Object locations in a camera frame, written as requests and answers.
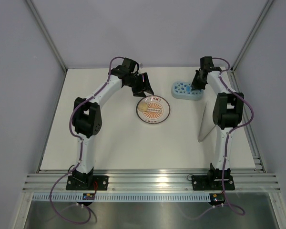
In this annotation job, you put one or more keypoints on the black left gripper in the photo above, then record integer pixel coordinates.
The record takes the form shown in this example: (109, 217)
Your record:
(144, 86)

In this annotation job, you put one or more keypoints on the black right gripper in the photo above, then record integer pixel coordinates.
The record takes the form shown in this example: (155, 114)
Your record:
(194, 85)

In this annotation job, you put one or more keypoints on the light blue lunch box lid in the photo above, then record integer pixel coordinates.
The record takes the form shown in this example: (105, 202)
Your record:
(186, 89)

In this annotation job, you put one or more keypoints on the metal food tongs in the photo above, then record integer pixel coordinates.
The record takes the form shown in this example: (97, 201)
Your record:
(207, 124)

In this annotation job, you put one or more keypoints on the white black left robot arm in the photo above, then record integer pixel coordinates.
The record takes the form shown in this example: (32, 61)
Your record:
(86, 119)

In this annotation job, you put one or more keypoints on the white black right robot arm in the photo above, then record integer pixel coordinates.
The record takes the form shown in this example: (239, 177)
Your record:
(227, 115)

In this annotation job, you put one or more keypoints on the light blue lunch box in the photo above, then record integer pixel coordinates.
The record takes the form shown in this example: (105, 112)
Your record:
(186, 96)

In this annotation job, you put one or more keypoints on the white steamed bun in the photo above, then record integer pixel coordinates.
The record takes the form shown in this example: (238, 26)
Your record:
(142, 107)

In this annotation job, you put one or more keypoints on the round printed ceramic plate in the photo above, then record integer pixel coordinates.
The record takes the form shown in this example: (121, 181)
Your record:
(158, 110)

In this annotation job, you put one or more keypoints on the right small circuit board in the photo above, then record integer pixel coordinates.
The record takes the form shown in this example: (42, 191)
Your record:
(217, 199)

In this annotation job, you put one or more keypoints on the small circuit board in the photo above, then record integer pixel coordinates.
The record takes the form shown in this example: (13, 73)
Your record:
(217, 199)
(88, 196)

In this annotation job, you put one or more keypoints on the left small circuit board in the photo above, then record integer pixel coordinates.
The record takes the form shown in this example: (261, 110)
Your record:
(88, 196)

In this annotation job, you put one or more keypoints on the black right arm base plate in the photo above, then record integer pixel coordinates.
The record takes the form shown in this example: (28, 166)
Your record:
(205, 183)

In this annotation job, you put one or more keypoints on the right aluminium frame post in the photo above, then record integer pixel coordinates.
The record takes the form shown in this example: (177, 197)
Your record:
(253, 32)

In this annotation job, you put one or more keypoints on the aluminium frame post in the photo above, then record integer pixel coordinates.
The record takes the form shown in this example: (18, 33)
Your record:
(44, 31)
(253, 32)

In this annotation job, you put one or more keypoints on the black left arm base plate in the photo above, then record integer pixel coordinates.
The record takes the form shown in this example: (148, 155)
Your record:
(100, 183)

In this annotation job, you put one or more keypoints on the aluminium front rail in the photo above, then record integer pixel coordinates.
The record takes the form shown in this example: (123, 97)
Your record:
(153, 181)

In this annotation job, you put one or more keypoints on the white slotted cable duct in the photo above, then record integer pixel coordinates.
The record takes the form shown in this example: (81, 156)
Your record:
(125, 197)

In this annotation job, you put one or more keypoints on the left aluminium frame post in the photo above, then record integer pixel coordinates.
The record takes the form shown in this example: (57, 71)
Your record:
(44, 31)

